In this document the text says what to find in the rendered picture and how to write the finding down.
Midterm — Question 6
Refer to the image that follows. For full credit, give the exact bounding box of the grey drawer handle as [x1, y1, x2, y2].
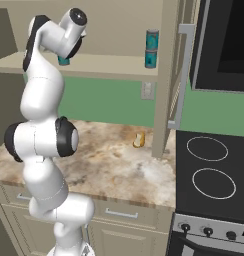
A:
[104, 207, 140, 220]
[16, 192, 33, 202]

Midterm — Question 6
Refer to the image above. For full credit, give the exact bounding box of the grey cabinet door handle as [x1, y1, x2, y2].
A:
[167, 23, 197, 131]

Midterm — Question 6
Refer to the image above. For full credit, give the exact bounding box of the teal can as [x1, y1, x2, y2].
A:
[145, 28, 160, 52]
[144, 49, 158, 70]
[57, 55, 72, 67]

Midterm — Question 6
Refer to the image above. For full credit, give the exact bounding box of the beige cupboard door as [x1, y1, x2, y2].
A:
[0, 202, 59, 256]
[88, 221, 174, 256]

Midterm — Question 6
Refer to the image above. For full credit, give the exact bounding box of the black microwave oven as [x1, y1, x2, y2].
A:
[189, 0, 244, 95]

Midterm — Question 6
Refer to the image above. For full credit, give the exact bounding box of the yellow bread piece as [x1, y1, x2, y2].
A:
[132, 131, 146, 149]

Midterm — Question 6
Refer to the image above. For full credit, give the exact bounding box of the black oven door handle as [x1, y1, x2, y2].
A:
[178, 235, 244, 256]

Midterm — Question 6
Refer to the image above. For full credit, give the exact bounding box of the beige cabinet door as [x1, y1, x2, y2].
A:
[151, 0, 202, 159]

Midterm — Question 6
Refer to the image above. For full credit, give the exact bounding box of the black stove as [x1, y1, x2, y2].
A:
[166, 129, 244, 256]

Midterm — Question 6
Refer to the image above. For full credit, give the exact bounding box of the beige drawer front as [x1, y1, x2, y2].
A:
[89, 197, 177, 233]
[0, 180, 37, 215]

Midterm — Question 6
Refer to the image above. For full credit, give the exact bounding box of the white wall outlet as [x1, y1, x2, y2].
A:
[140, 81, 156, 101]

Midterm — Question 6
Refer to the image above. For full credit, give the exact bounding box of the beige wall cabinet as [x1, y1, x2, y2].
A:
[0, 0, 170, 83]

